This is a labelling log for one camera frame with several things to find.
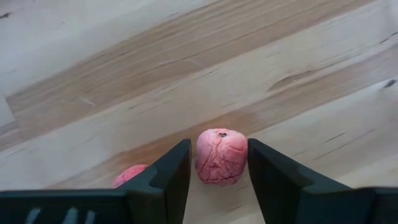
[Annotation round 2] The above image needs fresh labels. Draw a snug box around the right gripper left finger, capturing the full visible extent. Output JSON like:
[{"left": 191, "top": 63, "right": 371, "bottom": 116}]
[{"left": 118, "top": 138, "right": 192, "bottom": 224}]

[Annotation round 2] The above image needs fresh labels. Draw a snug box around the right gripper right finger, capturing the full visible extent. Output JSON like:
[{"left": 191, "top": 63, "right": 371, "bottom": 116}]
[{"left": 247, "top": 138, "right": 354, "bottom": 224}]

